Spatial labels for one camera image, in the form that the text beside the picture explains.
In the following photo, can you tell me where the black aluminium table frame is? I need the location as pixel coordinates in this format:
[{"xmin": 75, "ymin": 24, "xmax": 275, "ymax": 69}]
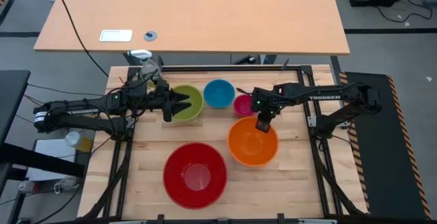
[{"xmin": 81, "ymin": 65, "xmax": 368, "ymax": 224}]

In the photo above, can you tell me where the plastic bottle yellow liquid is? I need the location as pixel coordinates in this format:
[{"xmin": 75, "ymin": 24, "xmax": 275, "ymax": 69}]
[{"xmin": 64, "ymin": 130, "xmax": 94, "ymax": 153}]

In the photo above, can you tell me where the thin black floor cable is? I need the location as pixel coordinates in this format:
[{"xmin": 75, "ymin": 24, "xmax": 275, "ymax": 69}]
[{"xmin": 373, "ymin": 0, "xmax": 434, "ymax": 23}]

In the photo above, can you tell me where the orange plastic bowl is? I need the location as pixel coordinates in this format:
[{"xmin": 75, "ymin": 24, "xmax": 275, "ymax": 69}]
[{"xmin": 227, "ymin": 115, "xmax": 279, "ymax": 167}]

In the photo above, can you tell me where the green plastic bowl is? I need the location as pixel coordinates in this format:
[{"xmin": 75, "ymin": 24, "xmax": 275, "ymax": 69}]
[{"xmin": 169, "ymin": 84, "xmax": 205, "ymax": 122}]

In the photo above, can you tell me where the white flat rectangular device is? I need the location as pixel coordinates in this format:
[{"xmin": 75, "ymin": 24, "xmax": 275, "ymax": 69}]
[{"xmin": 99, "ymin": 29, "xmax": 134, "ymax": 43}]

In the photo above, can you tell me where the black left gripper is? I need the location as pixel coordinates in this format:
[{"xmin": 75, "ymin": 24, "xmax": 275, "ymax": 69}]
[{"xmin": 150, "ymin": 79, "xmax": 193, "ymax": 123}]

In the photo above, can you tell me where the small silver can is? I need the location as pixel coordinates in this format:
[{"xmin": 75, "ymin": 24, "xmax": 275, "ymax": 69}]
[{"xmin": 18, "ymin": 180, "xmax": 37, "ymax": 194}]

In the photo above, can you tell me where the blue plastic bowl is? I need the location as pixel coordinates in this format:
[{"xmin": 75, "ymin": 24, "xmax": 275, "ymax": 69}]
[{"xmin": 203, "ymin": 79, "xmax": 236, "ymax": 109}]

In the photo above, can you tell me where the long black cable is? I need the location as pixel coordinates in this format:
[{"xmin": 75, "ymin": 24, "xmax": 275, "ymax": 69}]
[{"xmin": 51, "ymin": 0, "xmax": 110, "ymax": 78}]

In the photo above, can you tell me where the coiled white cable bundle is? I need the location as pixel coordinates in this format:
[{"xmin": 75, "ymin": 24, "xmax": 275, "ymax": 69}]
[{"xmin": 53, "ymin": 176, "xmax": 78, "ymax": 194}]

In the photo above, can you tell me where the large red plastic bowl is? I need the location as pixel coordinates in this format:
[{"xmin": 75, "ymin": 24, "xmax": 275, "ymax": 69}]
[{"xmin": 163, "ymin": 142, "xmax": 229, "ymax": 210}]

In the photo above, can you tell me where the large light wooden desk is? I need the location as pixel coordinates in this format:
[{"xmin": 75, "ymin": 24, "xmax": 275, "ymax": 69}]
[{"xmin": 33, "ymin": 0, "xmax": 351, "ymax": 56}]

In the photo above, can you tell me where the black side table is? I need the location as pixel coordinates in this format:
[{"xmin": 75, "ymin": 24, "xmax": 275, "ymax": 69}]
[{"xmin": 0, "ymin": 69, "xmax": 86, "ymax": 184}]

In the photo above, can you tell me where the small pink plastic bowl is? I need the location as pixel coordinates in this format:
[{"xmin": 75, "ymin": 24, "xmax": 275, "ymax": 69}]
[{"xmin": 233, "ymin": 94, "xmax": 255, "ymax": 117}]

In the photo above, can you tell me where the white box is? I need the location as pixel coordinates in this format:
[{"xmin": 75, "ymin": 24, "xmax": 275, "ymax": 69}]
[{"xmin": 25, "ymin": 138, "xmax": 86, "ymax": 182}]

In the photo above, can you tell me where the clear spray bottle white trigger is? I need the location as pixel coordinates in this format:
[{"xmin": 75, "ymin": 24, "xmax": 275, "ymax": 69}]
[{"xmin": 127, "ymin": 48, "xmax": 163, "ymax": 88}]

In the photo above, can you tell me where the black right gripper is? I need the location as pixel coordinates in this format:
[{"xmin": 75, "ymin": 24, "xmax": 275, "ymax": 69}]
[{"xmin": 251, "ymin": 86, "xmax": 285, "ymax": 134}]

